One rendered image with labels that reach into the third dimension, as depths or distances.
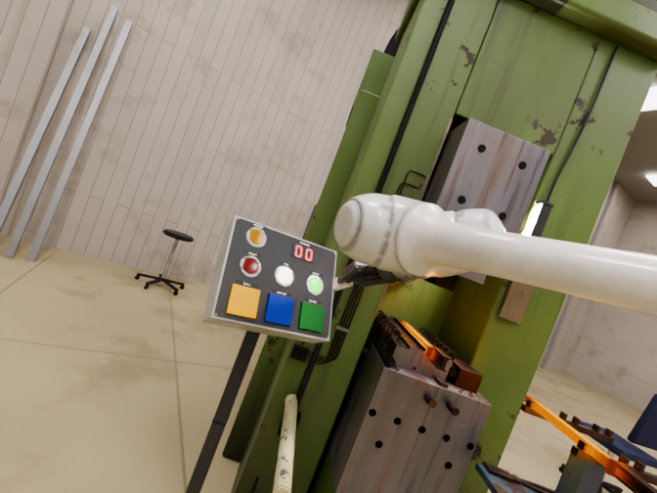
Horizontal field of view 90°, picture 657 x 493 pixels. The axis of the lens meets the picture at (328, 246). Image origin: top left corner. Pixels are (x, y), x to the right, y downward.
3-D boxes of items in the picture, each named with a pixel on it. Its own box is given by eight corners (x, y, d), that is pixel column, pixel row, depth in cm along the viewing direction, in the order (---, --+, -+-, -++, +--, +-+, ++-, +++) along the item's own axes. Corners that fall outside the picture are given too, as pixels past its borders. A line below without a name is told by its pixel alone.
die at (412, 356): (444, 382, 112) (453, 359, 112) (389, 363, 111) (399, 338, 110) (408, 340, 154) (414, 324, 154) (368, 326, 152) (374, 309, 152)
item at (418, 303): (432, 347, 161) (502, 171, 159) (354, 318, 158) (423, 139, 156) (425, 340, 171) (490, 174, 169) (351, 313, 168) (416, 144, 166)
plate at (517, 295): (520, 324, 125) (537, 282, 125) (499, 316, 124) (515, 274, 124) (516, 323, 127) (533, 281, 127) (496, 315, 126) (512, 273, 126)
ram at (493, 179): (529, 272, 112) (574, 160, 111) (425, 231, 109) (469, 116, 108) (469, 260, 154) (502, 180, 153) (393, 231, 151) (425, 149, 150)
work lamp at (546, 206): (533, 273, 122) (626, 42, 120) (516, 267, 122) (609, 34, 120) (526, 272, 126) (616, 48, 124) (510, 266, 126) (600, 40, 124)
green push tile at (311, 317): (322, 332, 92) (324, 306, 95) (299, 328, 88) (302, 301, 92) (318, 333, 94) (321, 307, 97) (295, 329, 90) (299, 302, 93)
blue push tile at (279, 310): (290, 326, 87) (294, 298, 90) (264, 321, 84) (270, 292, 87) (287, 327, 89) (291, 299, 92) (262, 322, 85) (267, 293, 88)
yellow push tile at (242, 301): (255, 319, 83) (261, 290, 85) (226, 313, 79) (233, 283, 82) (252, 320, 84) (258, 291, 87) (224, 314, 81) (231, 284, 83)
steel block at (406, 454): (442, 531, 108) (492, 405, 107) (333, 496, 105) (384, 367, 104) (397, 428, 164) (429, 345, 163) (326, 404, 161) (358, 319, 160)
